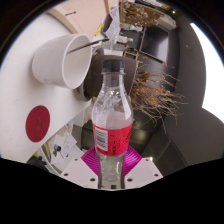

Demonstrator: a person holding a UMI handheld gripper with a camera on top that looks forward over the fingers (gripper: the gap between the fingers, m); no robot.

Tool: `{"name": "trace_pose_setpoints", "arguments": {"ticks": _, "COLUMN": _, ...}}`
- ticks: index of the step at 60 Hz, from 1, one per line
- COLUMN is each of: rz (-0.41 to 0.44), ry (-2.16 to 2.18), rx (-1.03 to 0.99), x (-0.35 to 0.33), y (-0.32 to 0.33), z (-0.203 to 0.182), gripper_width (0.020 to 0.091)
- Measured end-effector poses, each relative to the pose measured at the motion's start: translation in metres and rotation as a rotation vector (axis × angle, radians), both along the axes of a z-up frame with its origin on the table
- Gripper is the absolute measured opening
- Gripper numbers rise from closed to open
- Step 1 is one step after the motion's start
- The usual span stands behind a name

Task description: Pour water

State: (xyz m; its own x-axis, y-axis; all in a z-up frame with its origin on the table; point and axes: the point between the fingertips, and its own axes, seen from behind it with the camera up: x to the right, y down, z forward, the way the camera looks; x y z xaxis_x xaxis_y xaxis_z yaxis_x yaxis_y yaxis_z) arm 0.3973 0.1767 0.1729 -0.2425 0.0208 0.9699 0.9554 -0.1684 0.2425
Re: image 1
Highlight grey plant saucer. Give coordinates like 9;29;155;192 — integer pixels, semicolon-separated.
77;81;94;103

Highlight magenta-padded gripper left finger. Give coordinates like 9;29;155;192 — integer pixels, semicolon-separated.
59;147;101;190

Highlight black wall screen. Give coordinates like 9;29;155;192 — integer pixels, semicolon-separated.
139;24;171;63

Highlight white mug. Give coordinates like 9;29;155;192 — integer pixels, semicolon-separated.
31;33;93;90

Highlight ceiling light strip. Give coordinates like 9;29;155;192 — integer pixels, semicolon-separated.
189;22;224;124

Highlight dried plant in grey pot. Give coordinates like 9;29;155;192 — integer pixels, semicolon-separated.
82;54;188;129

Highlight paintbrush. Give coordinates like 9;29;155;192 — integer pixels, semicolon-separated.
67;37;110;54

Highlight clear red-labelled drink bottle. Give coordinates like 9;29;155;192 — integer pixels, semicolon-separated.
91;58;135;190

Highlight loose paper sheets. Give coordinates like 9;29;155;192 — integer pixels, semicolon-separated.
49;131;79;164

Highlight newspaper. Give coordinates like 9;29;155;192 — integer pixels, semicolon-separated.
103;6;122;41

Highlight flat round red coaster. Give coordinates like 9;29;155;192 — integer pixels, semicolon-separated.
25;104;52;143

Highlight wooden easel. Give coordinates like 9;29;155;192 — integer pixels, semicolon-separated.
123;48;144;66

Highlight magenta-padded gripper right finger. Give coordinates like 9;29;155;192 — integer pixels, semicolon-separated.
123;147;165;190

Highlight yellow tape strip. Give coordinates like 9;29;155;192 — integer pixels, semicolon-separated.
94;23;104;37

